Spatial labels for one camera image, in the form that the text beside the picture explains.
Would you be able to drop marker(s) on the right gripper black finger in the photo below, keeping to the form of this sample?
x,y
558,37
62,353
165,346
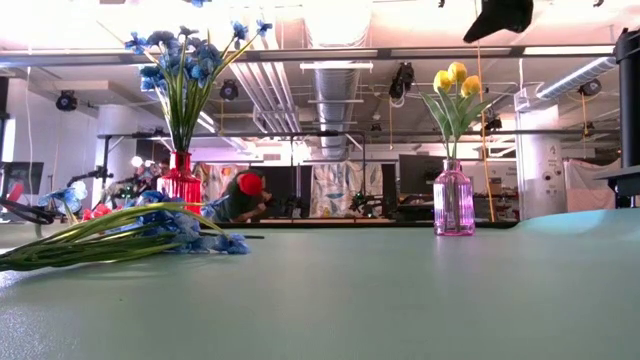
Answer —
x,y
505,15

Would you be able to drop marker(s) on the yellow tulip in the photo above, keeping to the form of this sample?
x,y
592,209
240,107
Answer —
x,y
471,86
442,80
457,71

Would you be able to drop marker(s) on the small blue flower bunch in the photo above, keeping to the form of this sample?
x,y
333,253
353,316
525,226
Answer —
x,y
240,30
190,230

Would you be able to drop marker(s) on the large-petal blue flower bunch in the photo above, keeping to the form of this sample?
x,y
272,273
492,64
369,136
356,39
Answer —
x,y
170,60

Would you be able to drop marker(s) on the red flower bunch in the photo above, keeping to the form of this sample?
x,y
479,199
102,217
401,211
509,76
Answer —
x,y
97,212

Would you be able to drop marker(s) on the small black robot arm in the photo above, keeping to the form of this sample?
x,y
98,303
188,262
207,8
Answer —
x,y
90,175
361,202

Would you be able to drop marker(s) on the pink ribbed glass vase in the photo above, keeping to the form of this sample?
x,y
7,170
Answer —
x,y
453,205

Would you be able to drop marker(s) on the red ribbed glass vase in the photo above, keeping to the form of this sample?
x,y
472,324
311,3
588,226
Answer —
x,y
180,185

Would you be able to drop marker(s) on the black spotlight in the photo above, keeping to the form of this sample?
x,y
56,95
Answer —
x,y
229,90
402,80
590,87
66,100

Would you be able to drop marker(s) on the black vertical pole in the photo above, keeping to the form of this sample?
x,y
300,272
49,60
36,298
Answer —
x,y
630,100

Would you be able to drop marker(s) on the white round column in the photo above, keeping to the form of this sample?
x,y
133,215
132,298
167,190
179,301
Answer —
x,y
540,170

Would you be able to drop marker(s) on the grey horizontal beam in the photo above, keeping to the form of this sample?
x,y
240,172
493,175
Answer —
x,y
350,52

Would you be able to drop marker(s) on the white light bar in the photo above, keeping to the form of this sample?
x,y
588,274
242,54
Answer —
x,y
335,65

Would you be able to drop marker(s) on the black monitor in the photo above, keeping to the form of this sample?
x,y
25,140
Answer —
x,y
417,175

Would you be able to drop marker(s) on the white sheet cover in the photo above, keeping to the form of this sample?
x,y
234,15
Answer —
x,y
590,185

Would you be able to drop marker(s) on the grey desk with pole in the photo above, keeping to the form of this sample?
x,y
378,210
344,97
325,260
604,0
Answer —
x,y
625,182

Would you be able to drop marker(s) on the leaf print curtain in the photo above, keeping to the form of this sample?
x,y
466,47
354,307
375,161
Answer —
x,y
340,190

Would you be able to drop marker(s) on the person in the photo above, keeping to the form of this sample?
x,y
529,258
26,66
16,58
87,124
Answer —
x,y
240,200

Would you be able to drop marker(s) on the colourful print curtain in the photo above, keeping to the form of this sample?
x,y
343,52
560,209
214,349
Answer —
x,y
215,175

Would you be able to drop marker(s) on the green table mat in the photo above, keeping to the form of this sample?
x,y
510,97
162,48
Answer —
x,y
350,310

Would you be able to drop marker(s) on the silver ventilation duct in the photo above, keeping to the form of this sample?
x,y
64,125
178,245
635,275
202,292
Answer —
x,y
335,100

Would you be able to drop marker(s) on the black tubular rig frame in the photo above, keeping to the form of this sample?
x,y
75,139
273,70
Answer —
x,y
320,133

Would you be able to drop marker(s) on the black wall screen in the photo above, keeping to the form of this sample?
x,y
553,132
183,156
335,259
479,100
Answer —
x,y
30,172

